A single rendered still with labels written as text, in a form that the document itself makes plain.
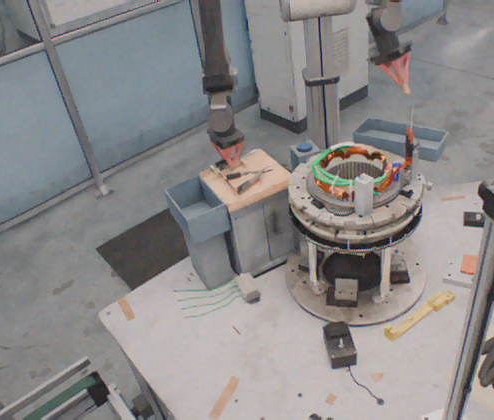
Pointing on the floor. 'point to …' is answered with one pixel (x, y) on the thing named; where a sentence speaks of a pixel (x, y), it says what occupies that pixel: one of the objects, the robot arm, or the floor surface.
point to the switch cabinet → (256, 24)
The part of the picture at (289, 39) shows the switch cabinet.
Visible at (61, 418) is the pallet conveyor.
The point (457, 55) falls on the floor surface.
